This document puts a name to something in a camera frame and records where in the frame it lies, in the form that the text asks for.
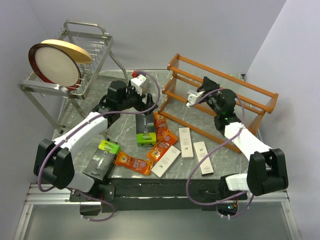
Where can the orange wooden shelf rack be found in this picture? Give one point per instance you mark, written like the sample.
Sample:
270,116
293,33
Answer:
252,102

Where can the aluminium frame rail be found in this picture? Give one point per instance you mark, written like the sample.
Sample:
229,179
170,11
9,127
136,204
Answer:
53,216

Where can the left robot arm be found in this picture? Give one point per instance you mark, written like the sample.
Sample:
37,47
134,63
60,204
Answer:
54,158

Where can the orange razor pack middle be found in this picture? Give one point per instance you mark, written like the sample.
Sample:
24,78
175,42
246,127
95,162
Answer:
161,147

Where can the tan wooden plate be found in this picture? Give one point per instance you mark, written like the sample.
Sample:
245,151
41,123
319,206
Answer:
78,54

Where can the steel dish rack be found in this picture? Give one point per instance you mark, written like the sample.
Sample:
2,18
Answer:
95,39

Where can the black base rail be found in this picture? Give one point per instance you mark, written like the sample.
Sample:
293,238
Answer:
142,194

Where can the orange razor pack upper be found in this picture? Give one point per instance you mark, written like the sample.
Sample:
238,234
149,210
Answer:
161,125

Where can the black green razor box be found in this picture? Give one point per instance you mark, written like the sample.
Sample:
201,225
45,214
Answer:
103,161
145,130

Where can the white box middle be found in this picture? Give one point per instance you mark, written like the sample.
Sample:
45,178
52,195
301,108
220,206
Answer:
185,142

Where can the orange razor pack lower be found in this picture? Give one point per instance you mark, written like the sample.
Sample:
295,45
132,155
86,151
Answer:
136,164

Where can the red rimmed white plate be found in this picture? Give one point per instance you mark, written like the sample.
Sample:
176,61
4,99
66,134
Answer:
54,66

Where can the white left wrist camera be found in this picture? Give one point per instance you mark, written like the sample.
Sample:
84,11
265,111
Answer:
140,83

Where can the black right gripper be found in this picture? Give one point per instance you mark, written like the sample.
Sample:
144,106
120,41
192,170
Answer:
207,84

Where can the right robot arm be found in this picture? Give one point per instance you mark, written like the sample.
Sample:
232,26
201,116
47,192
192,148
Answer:
267,170

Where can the white box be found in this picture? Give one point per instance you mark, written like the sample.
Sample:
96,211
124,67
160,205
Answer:
185,142
201,151
165,162

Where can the orange razor pack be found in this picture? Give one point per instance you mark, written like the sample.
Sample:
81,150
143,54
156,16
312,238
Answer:
161,147
161,125
136,164

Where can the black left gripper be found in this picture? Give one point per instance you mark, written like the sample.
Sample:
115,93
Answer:
141,105

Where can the white box left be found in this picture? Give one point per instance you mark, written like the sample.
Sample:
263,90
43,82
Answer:
165,162

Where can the white box right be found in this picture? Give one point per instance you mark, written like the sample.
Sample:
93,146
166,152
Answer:
201,151

